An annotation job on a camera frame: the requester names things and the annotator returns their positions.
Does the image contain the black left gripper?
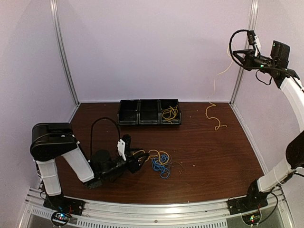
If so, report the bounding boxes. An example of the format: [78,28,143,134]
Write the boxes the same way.
[102,148,149,180]

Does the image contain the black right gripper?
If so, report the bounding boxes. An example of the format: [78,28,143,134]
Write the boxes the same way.
[233,48,276,73]

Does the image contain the blue cable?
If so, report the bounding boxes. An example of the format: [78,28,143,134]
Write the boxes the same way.
[151,153,171,179]

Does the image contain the white cable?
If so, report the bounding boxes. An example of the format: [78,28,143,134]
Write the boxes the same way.
[205,42,237,131]

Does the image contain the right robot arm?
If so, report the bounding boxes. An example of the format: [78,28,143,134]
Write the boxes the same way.
[234,42,304,210]

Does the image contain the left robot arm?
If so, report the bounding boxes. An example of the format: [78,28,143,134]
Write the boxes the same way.
[30,123,150,211]

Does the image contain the black three-compartment bin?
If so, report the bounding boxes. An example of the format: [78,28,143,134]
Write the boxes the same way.
[117,99,182,125]

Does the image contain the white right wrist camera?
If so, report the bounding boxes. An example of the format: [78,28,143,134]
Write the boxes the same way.
[247,30,261,57]

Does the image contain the black right camera cable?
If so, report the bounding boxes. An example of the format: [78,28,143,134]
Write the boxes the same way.
[228,28,293,72]

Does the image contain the black camera cable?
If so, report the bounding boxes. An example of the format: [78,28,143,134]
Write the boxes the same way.
[89,117,122,162]
[228,28,293,72]

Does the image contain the aluminium right corner post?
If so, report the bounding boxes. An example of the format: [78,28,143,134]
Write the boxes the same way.
[229,0,259,106]

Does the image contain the aluminium corner post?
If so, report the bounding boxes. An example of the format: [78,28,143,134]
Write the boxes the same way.
[229,0,259,106]
[49,0,80,105]

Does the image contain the black left camera cable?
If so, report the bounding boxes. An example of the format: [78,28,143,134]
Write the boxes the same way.
[89,117,122,162]

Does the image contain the aluminium front rail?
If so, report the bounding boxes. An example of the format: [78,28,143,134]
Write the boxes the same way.
[17,187,295,228]

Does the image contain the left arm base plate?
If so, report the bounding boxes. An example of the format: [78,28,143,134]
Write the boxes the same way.
[43,196,85,216]

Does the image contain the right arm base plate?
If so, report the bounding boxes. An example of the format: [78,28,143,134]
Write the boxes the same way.
[227,194,268,215]

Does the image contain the aluminium left corner post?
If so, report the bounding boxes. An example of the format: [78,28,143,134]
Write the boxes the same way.
[49,0,80,105]

